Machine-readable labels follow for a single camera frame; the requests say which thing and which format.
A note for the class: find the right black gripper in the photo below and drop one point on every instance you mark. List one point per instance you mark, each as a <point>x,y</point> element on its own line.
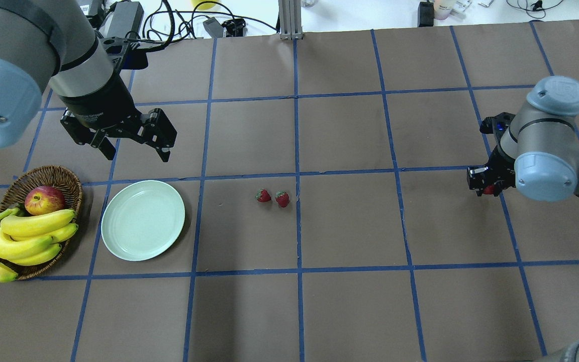
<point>481,179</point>

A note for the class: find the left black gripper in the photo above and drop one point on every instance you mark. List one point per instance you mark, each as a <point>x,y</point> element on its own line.
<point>99,103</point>

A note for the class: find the red strawberry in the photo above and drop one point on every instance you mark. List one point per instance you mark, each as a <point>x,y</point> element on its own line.
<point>490,190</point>
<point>263,196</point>
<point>282,199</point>

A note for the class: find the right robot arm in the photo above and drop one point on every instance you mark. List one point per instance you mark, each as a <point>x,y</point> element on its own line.
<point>533,167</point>

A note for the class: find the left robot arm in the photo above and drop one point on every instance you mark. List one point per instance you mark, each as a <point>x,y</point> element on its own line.
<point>52,44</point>

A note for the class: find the light green plate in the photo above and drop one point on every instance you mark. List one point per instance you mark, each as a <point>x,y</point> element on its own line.
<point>143,220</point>

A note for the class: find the red apple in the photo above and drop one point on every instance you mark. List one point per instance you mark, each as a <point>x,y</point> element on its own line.
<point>43,200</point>

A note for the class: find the black power adapter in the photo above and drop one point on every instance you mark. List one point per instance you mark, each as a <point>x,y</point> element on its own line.
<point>123,20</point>

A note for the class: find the yellow banana bunch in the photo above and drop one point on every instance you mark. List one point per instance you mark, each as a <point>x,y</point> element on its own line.
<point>32,241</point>

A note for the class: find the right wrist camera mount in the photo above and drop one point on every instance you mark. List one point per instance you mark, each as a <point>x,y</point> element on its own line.
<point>496,125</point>

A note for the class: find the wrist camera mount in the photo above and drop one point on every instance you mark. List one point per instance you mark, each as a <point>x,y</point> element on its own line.
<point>124,54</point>
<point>496,125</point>

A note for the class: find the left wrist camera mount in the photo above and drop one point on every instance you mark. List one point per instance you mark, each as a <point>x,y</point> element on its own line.
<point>124,54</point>

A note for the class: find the aluminium frame post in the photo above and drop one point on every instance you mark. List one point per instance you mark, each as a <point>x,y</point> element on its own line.
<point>290,21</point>

